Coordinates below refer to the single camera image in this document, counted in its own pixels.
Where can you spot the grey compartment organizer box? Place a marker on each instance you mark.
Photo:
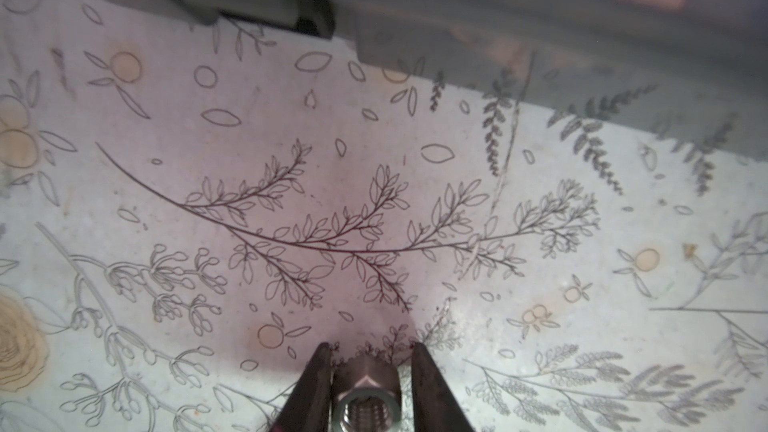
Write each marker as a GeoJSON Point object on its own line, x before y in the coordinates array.
{"type": "Point", "coordinates": [711, 55]}

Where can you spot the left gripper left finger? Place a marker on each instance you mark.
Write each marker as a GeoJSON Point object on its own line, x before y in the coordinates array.
{"type": "Point", "coordinates": [307, 408]}

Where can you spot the silver nut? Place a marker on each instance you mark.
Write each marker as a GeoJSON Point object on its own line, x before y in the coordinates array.
{"type": "Point", "coordinates": [366, 396]}

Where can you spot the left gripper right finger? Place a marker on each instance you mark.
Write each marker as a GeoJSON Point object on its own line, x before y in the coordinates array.
{"type": "Point", "coordinates": [435, 408]}

